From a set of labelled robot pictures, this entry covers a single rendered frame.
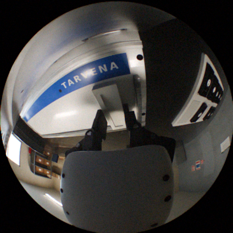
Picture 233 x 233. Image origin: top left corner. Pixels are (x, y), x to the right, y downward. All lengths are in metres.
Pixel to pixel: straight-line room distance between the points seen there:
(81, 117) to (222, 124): 2.21
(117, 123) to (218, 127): 2.17
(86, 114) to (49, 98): 0.08
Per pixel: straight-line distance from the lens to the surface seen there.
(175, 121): 0.28
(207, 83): 0.24
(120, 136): 0.28
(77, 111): 0.15
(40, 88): 0.16
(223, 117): 2.13
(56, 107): 0.17
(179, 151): 2.93
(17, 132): 0.67
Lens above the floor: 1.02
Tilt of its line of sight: 38 degrees down
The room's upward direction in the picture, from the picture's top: 176 degrees clockwise
